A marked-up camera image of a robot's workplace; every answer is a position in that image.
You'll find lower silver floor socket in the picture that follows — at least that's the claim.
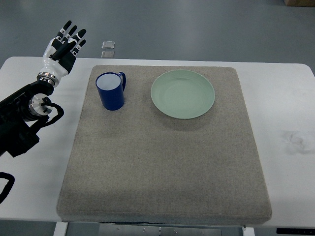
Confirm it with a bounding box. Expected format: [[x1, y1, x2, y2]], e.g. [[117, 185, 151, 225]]
[[101, 51, 115, 59]]

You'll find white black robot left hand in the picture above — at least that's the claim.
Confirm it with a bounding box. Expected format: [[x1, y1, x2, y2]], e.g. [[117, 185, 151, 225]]
[[37, 20, 87, 87]]

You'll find upper silver floor socket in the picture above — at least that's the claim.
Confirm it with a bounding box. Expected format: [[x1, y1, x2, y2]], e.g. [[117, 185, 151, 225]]
[[101, 41, 115, 49]]

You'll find silver floor socket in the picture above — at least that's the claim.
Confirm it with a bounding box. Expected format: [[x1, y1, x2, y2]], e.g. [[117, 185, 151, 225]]
[[101, 41, 115, 49], [101, 51, 115, 59]]

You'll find grey felt mat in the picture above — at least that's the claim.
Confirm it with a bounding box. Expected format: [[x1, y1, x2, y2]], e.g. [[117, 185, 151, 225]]
[[57, 65, 272, 225]]

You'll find light green plate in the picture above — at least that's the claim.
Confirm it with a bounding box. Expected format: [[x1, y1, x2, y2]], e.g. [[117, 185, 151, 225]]
[[151, 70, 216, 119]]

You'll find black looped cable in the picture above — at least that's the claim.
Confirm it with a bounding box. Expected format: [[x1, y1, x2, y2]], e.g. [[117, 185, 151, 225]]
[[0, 172, 15, 204]]

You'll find metal table frame bracket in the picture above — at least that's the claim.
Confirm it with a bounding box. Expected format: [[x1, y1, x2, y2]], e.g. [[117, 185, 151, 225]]
[[98, 223, 222, 236]]

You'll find cardboard box corner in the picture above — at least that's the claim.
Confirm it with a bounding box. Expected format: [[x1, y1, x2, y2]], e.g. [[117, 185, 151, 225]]
[[284, 0, 315, 7]]

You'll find blue mug white inside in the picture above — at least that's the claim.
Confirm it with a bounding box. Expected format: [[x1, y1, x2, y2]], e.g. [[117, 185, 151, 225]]
[[95, 72, 126, 111]]

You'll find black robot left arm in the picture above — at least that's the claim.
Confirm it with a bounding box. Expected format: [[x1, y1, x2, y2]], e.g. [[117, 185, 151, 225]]
[[0, 77, 64, 157]]

